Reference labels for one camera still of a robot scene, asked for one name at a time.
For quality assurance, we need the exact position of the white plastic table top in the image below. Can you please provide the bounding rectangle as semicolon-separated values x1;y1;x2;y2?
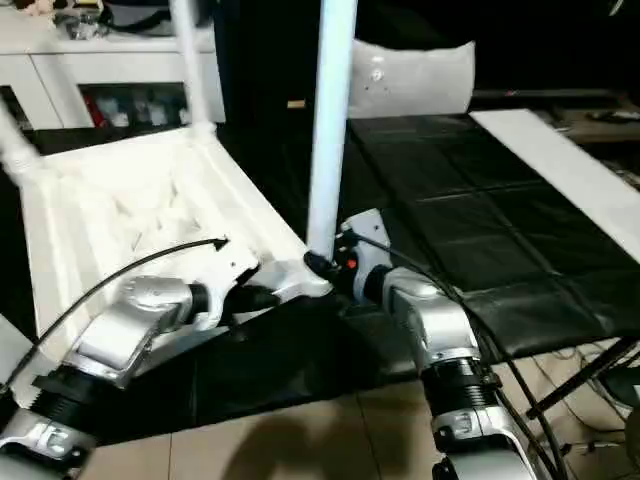
0;123;335;412

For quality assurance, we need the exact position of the black table mat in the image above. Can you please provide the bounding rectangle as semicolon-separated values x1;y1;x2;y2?
0;113;640;446

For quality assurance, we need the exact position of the grey cushion with metal fittings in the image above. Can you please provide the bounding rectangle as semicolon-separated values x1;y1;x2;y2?
349;38;477;119

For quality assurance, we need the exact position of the black box with gold label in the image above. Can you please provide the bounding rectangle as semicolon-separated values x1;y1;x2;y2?
213;0;361;132

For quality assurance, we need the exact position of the white flat board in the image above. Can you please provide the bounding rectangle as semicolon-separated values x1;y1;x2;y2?
469;109;640;274

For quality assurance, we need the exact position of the black metal table leg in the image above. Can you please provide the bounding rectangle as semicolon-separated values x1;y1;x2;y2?
524;337;640;420

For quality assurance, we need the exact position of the black bar with red light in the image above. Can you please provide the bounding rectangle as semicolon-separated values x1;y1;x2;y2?
472;88;619;100

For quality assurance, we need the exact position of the white glass-door cabinet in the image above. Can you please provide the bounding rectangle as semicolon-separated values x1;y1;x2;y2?
0;9;227;131

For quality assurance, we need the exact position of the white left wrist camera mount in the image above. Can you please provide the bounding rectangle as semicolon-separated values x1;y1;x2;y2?
200;238;262;330

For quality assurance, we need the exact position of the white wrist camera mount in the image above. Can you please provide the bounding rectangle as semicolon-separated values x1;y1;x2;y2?
200;238;262;330
339;209;394;302

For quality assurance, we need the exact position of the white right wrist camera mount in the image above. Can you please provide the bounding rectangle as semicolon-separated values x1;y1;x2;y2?
339;209;394;302

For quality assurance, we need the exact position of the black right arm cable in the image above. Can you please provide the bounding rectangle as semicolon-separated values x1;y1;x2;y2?
349;230;571;480

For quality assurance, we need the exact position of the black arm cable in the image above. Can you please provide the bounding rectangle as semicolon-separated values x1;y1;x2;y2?
349;230;571;480
0;235;230;401

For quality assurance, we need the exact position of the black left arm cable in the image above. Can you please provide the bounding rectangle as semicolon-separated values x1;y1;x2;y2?
0;235;230;401

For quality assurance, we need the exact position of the tangled floor cable bundle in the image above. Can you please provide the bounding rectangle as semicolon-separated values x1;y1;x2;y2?
544;344;640;454

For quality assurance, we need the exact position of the chrome metal chair frame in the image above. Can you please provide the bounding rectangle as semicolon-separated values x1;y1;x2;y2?
557;437;634;454

